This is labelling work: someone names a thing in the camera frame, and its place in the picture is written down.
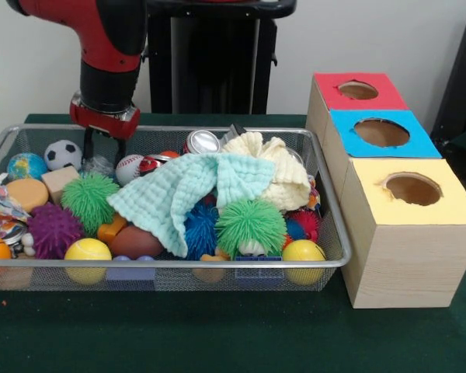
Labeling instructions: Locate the cream waffle cloth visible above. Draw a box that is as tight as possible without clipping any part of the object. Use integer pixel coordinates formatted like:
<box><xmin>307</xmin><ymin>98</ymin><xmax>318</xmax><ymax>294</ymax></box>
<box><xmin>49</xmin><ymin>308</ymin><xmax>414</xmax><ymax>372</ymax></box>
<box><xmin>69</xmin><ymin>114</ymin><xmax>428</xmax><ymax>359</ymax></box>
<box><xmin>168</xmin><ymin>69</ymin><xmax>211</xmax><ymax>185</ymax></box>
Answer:
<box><xmin>221</xmin><ymin>131</ymin><xmax>311</xmax><ymax>213</ymax></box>

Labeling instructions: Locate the silver wire mesh bin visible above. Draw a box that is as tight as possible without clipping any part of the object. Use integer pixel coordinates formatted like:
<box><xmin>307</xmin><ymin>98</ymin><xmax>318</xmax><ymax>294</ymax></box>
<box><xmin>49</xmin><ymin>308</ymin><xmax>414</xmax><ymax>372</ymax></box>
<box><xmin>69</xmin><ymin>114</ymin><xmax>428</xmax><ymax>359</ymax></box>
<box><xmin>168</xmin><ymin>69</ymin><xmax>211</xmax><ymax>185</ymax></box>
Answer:
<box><xmin>0</xmin><ymin>123</ymin><xmax>353</xmax><ymax>292</ymax></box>

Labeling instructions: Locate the black and white soccer ball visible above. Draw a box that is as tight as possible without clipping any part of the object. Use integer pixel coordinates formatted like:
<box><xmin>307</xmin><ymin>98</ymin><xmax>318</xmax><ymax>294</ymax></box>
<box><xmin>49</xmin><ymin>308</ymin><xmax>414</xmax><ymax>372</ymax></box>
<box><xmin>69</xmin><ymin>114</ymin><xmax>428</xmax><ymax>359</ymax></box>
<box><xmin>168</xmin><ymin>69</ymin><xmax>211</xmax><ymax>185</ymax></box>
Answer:
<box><xmin>43</xmin><ymin>139</ymin><xmax>83</xmax><ymax>172</ymax></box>

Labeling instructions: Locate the mint green waffle cloth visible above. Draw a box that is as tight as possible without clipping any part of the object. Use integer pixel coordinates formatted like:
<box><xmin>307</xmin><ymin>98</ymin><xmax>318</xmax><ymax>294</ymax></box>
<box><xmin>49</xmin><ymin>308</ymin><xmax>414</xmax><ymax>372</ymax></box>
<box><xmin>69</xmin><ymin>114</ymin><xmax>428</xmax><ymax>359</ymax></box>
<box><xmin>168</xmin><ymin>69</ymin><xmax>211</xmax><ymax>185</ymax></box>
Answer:
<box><xmin>106</xmin><ymin>152</ymin><xmax>276</xmax><ymax>258</ymax></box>

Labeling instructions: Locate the green spiky rubber ball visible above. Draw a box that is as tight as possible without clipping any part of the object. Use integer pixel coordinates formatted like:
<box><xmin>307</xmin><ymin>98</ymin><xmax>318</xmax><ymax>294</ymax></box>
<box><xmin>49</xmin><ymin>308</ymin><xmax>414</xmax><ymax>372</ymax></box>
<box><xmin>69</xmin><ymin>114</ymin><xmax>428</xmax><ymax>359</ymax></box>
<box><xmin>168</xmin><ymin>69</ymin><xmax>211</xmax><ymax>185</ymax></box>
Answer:
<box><xmin>61</xmin><ymin>173</ymin><xmax>120</xmax><ymax>236</ymax></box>
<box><xmin>215</xmin><ymin>200</ymin><xmax>287</xmax><ymax>257</ymax></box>

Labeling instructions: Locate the globe print foam ball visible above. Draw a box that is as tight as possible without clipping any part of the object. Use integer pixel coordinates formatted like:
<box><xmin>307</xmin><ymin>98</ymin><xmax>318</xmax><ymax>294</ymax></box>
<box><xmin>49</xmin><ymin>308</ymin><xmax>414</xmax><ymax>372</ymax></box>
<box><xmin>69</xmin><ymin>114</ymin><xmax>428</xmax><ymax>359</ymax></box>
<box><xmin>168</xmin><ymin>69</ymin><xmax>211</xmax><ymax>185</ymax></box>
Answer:
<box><xmin>7</xmin><ymin>152</ymin><xmax>48</xmax><ymax>180</ymax></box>

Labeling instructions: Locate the dark green table cloth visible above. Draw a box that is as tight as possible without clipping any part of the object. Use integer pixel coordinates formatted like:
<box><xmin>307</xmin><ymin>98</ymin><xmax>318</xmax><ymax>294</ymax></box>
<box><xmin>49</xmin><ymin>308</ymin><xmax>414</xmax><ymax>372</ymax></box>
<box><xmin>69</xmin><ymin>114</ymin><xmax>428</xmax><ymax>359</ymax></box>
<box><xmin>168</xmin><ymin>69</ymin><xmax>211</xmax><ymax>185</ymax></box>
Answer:
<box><xmin>0</xmin><ymin>112</ymin><xmax>466</xmax><ymax>373</ymax></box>

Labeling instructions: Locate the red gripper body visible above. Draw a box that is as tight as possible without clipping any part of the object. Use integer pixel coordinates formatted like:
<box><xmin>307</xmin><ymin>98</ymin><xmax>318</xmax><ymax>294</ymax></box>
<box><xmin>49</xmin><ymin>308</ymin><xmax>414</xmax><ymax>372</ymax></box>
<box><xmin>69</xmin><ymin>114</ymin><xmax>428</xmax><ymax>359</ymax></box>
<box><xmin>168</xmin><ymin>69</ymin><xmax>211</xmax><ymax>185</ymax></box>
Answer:
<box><xmin>69</xmin><ymin>91</ymin><xmax>141</xmax><ymax>141</ymax></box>

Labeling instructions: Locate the wooden box with three holes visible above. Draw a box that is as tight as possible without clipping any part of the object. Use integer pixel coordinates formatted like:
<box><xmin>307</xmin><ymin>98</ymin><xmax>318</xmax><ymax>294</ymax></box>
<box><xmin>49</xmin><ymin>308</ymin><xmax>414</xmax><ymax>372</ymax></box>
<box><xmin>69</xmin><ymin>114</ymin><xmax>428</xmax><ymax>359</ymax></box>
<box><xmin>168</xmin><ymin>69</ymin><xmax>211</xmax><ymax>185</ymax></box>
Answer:
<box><xmin>305</xmin><ymin>71</ymin><xmax>466</xmax><ymax>310</ymax></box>

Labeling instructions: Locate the white toy baseball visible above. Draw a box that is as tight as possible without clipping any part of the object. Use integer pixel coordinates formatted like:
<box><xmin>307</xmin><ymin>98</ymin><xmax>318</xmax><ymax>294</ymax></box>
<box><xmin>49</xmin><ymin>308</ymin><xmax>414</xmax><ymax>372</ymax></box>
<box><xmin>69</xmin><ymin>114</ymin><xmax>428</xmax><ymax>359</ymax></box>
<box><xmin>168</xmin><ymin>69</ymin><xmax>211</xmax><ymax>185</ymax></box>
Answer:
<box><xmin>115</xmin><ymin>154</ymin><xmax>145</xmax><ymax>187</ymax></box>

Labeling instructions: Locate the purple spiky rubber ball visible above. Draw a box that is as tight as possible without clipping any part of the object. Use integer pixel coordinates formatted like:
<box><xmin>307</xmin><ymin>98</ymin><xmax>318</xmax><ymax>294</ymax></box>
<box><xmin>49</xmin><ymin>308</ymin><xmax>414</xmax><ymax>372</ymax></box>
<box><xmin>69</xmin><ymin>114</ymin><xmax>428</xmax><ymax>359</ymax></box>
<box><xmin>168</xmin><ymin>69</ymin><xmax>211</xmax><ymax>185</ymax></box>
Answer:
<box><xmin>26</xmin><ymin>202</ymin><xmax>85</xmax><ymax>260</ymax></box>

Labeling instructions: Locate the yellow tennis ball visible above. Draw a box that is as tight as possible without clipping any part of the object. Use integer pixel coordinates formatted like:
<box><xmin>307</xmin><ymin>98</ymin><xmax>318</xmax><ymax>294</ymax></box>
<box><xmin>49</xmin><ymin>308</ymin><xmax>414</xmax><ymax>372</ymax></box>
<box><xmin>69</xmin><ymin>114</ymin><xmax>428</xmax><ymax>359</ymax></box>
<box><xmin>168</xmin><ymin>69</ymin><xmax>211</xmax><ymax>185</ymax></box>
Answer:
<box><xmin>64</xmin><ymin>237</ymin><xmax>113</xmax><ymax>284</ymax></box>

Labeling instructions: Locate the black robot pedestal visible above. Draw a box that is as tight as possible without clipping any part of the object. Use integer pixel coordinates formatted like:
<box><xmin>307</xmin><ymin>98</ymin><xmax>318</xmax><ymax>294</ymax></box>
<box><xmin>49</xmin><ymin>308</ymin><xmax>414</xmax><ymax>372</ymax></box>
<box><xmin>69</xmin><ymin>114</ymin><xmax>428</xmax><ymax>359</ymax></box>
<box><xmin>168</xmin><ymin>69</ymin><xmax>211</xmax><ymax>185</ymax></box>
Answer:
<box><xmin>139</xmin><ymin>0</ymin><xmax>298</xmax><ymax>115</ymax></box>

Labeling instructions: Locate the yellow smiley foam ball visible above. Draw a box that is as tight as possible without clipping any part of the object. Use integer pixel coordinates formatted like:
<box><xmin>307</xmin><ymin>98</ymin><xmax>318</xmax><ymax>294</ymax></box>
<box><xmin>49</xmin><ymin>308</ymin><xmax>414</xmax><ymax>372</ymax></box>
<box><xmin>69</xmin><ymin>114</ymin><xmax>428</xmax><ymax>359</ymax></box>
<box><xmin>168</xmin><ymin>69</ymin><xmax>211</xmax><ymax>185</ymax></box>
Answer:
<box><xmin>282</xmin><ymin>238</ymin><xmax>327</xmax><ymax>284</ymax></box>

